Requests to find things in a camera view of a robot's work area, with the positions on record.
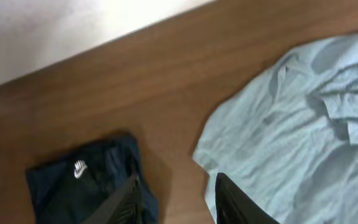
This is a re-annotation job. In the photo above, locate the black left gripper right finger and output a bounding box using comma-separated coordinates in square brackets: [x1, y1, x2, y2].
[215, 173, 279, 224]

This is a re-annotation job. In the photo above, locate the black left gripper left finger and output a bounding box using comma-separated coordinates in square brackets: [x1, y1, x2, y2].
[81, 174, 143, 224]

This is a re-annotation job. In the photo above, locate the light blue t-shirt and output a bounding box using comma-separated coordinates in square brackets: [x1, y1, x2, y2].
[193, 34, 358, 223]

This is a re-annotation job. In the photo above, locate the folded navy garment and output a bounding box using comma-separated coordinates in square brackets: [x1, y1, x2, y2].
[26, 133, 158, 224]

